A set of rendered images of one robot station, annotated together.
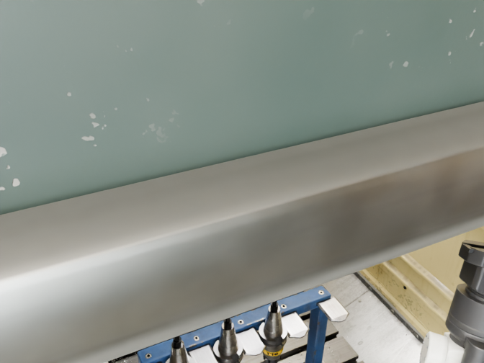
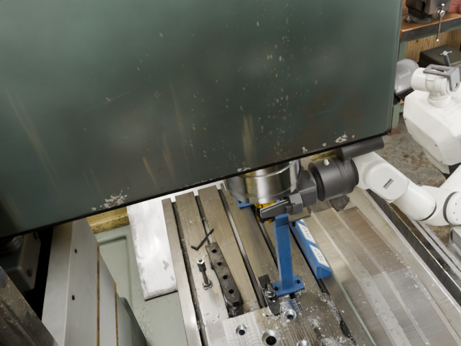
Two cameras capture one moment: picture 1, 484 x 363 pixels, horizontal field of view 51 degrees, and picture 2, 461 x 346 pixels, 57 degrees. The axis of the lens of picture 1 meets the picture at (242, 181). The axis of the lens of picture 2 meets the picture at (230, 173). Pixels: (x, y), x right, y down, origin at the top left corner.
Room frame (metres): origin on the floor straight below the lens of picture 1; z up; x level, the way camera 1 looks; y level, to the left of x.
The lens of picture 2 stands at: (0.56, 1.04, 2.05)
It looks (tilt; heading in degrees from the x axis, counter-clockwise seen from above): 38 degrees down; 288
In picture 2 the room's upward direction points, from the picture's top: 11 degrees counter-clockwise
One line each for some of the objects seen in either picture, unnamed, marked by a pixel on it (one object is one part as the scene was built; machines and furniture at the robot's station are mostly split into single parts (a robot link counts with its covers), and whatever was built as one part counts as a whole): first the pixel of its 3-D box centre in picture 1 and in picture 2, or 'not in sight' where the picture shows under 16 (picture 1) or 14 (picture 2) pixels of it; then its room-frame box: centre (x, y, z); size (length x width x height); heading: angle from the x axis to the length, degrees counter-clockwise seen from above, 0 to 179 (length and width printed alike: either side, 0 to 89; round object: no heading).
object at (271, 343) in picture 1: (273, 334); not in sight; (0.79, -0.07, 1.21); 0.06 x 0.06 x 0.03
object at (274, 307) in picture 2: not in sight; (270, 298); (0.75, 0.30, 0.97); 0.13 x 0.03 x 0.15; 116
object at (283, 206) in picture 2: not in sight; (276, 211); (0.68, 0.42, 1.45); 0.06 x 0.02 x 0.03; 27
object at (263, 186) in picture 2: not in sight; (258, 155); (0.71, 0.38, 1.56); 0.16 x 0.16 x 0.12
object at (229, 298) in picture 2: not in sight; (223, 276); (0.92, 0.20, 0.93); 0.26 x 0.05 x 0.06; 121
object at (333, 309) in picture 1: (334, 310); not in sight; (0.86, -0.22, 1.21); 0.07 x 0.05 x 0.01; 26
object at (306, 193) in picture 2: not in sight; (307, 183); (0.62, 0.33, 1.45); 0.13 x 0.12 x 0.10; 117
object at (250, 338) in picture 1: (251, 343); not in sight; (0.76, -0.02, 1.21); 0.07 x 0.05 x 0.01; 26
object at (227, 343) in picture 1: (227, 336); not in sight; (0.74, 0.03, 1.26); 0.04 x 0.04 x 0.07
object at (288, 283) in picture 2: not in sight; (284, 257); (0.72, 0.20, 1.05); 0.10 x 0.05 x 0.30; 26
